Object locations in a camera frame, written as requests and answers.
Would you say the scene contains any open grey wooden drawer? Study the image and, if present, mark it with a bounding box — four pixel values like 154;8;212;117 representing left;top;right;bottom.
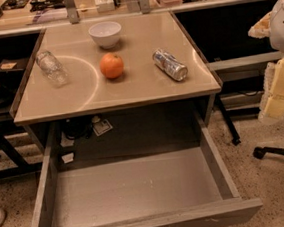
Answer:
31;107;262;227

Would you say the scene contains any white ceramic bowl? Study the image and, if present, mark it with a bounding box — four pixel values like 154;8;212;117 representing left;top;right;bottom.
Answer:
88;21;122;49

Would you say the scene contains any white tissue box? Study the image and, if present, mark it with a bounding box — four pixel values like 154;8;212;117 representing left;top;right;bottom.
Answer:
94;0;115;13

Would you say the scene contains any grey cabinet desk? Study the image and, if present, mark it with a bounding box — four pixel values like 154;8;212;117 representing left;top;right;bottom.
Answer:
0;6;228;156

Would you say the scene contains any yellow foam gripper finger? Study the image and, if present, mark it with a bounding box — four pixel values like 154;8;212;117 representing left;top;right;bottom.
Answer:
258;58;284;125
248;13;271;39

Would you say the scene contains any clear plastic bottle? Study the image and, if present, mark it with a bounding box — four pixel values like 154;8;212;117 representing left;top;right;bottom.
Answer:
35;50;69;88

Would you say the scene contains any silver soda can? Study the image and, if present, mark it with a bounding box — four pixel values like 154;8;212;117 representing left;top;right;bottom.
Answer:
152;48;188;82

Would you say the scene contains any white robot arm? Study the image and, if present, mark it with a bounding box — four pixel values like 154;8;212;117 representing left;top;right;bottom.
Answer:
248;0;284;125

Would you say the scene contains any orange fruit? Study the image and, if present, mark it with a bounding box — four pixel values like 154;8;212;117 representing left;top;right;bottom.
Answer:
99;52;124;79

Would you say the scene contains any black side table frame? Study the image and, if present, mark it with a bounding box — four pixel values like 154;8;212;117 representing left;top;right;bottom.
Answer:
0;95;46;182

